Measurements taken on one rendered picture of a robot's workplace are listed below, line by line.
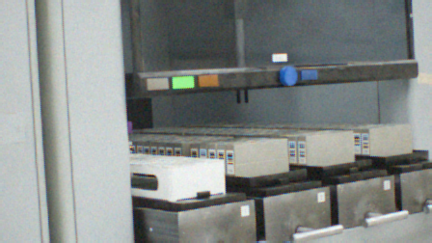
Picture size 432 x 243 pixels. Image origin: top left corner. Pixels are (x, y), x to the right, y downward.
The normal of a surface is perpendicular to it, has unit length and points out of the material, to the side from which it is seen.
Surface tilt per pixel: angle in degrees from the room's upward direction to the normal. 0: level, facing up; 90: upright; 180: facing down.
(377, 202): 90
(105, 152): 90
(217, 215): 90
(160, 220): 90
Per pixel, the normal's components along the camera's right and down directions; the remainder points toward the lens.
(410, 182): 0.62, 0.00
